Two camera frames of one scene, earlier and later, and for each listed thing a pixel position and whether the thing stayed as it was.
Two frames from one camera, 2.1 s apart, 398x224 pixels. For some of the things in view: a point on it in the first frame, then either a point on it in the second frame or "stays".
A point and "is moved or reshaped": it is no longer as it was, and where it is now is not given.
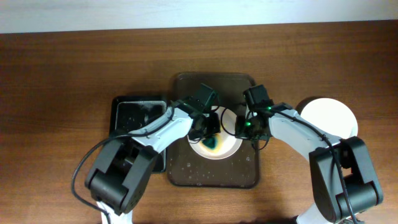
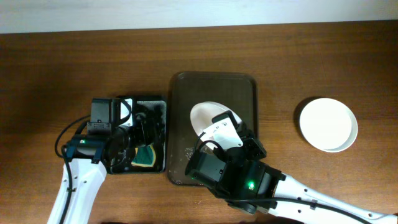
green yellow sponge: [212, 144] is moved or reshaped
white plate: [332, 116] stays
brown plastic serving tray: [188, 168] stays
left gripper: [210, 125] → [148, 125]
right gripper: [253, 130] → [254, 148]
